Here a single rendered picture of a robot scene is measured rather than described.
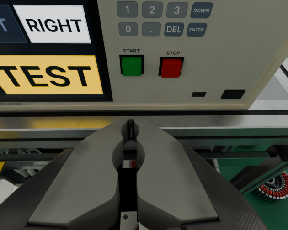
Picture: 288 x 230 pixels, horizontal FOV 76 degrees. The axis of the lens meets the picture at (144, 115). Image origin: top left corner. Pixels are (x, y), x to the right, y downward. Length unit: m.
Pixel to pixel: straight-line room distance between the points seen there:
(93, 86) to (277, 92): 0.25
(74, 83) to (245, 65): 0.17
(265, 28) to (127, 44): 0.12
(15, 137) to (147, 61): 0.18
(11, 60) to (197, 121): 0.20
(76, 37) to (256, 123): 0.22
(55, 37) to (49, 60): 0.03
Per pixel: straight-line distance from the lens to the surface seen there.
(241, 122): 0.25
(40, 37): 0.19
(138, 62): 0.18
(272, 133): 0.28
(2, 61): 0.22
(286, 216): 0.68
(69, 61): 0.19
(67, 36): 0.18
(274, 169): 0.36
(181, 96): 0.22
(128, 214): 0.52
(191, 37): 0.18
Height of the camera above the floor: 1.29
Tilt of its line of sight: 52 degrees down
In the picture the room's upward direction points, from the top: 2 degrees clockwise
